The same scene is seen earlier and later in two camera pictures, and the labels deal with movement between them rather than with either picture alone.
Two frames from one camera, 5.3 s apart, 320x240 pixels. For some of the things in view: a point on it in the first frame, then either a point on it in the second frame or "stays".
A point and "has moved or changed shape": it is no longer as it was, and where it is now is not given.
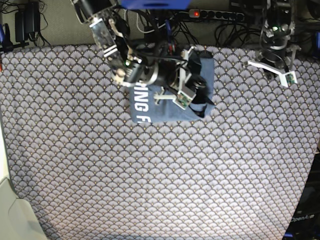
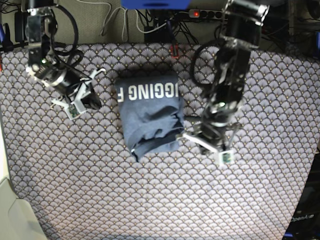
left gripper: x=171 y=73 → x=67 y=79
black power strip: x=200 y=13 stays
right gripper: x=276 y=58 → x=213 y=126
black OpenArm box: x=305 y=224 stays
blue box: x=155 y=4 stays
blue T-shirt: x=152 y=103 has moved or changed shape
